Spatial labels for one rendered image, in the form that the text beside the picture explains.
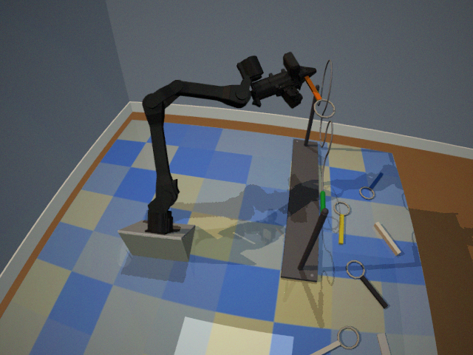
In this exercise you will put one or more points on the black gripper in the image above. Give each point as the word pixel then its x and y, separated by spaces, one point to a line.
pixel 294 73

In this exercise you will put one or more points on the dark wire loop with yellow handle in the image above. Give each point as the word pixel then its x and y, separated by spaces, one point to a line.
pixel 341 223

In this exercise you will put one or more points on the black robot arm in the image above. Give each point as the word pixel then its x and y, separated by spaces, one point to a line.
pixel 160 220

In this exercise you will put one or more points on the orange handle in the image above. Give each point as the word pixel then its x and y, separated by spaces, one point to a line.
pixel 318 97

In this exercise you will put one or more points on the beige rectangular bar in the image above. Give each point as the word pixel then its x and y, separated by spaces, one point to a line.
pixel 387 239

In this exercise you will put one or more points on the tan ring with straight handle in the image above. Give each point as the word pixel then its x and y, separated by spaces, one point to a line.
pixel 337 343

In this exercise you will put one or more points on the grey ring with black handle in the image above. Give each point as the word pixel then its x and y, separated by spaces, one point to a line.
pixel 367 284

